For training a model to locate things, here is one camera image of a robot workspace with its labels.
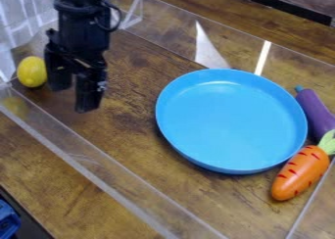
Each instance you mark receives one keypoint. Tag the yellow toy lemon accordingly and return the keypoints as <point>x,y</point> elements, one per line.
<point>31,72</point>

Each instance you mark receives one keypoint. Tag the purple toy eggplant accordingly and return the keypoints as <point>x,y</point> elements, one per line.
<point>320,117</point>

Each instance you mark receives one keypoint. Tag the blue round plastic tray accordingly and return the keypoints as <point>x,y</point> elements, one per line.
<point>230,121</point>

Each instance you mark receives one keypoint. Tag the clear acrylic barrier wall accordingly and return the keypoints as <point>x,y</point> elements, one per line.
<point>98,177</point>

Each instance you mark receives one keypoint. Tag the orange toy carrot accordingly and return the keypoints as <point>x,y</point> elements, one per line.
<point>305,168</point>

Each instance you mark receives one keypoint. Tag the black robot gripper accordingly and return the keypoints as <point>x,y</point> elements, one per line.
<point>79,40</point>

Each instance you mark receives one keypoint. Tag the blue object at corner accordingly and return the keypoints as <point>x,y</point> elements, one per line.
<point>10,221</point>

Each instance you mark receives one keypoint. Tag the black baseboard strip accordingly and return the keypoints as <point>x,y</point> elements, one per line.
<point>297,10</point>

